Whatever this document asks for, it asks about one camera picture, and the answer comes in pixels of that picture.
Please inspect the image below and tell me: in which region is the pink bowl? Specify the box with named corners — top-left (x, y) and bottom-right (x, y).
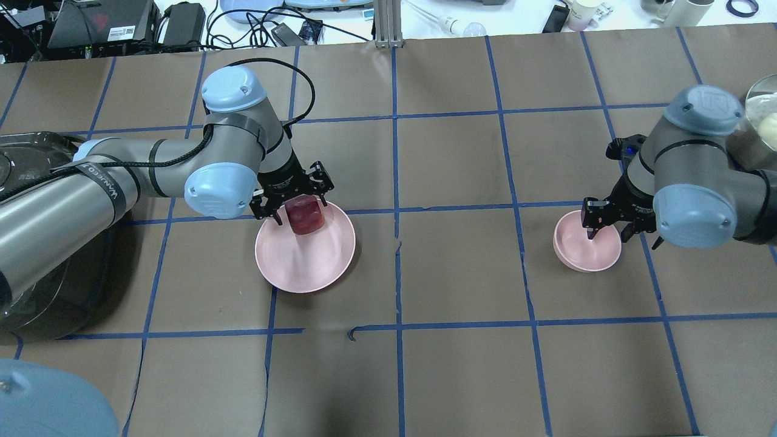
top-left (552, 211), bottom-right (622, 272)

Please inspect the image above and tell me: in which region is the black computer box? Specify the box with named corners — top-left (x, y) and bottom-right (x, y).
top-left (47, 1), bottom-right (159, 49)

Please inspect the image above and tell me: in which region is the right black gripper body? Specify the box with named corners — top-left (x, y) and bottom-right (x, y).
top-left (607, 176), bottom-right (657, 231)

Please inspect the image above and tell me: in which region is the pink plate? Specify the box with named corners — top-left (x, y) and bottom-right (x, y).
top-left (254, 202), bottom-right (357, 294)

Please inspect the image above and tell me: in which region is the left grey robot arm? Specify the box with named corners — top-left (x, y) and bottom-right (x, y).
top-left (1, 59), bottom-right (334, 305)

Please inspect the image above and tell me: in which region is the black power adapter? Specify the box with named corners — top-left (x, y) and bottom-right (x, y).
top-left (161, 2), bottom-right (205, 52)

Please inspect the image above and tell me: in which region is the blue plate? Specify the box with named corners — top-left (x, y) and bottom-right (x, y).
top-left (219, 0), bottom-right (284, 24)

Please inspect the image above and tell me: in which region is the dark grey rice cooker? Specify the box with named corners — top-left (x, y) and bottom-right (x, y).
top-left (1, 132), bottom-right (114, 345)

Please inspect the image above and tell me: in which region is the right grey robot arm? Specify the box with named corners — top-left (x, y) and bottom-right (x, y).
top-left (580, 85), bottom-right (776, 248)

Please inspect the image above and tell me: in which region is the red apple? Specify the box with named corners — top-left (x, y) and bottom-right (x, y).
top-left (284, 195), bottom-right (325, 235)

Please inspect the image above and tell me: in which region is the steel pot with yellow contents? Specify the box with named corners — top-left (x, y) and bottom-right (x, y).
top-left (727, 74), bottom-right (776, 171)

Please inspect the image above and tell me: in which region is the aluminium frame post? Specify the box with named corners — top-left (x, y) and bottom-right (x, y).
top-left (373, 0), bottom-right (404, 48)

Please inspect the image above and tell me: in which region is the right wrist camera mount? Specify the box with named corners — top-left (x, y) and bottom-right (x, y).
top-left (605, 135), bottom-right (647, 172)

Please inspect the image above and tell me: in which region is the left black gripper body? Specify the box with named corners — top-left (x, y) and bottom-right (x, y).
top-left (256, 160), bottom-right (314, 204)

